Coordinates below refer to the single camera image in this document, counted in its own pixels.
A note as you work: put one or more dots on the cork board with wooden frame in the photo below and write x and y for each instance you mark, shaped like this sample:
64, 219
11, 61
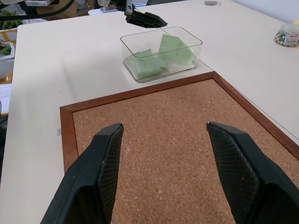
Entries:
163, 144

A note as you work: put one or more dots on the white foam box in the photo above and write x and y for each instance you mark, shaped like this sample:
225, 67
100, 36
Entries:
5, 65

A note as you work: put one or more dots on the clear plastic box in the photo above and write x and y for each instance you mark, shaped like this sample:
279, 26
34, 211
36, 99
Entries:
130, 40

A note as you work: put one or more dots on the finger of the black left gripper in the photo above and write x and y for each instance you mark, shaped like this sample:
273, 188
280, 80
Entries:
142, 23
156, 18

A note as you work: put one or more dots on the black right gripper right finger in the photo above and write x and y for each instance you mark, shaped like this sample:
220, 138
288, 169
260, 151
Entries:
247, 177

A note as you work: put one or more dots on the green banana bunch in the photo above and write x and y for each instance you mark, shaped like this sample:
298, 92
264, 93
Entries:
10, 22

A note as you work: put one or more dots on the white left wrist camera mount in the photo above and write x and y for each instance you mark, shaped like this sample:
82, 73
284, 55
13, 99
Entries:
103, 2

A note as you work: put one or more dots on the folded green note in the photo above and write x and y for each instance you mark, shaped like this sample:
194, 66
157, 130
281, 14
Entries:
146, 65

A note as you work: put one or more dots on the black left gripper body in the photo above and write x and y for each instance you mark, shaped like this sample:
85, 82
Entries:
129, 11

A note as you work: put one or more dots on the small grey round disc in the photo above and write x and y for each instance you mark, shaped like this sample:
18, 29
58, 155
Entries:
211, 3

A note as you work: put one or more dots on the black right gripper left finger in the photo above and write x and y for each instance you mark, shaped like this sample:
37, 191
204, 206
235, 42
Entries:
93, 175

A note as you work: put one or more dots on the green note with handwriting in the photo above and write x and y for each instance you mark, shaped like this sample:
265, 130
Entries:
172, 49

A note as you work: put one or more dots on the clear jar of colourful pushpins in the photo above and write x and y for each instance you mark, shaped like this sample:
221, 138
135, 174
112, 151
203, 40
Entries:
287, 35

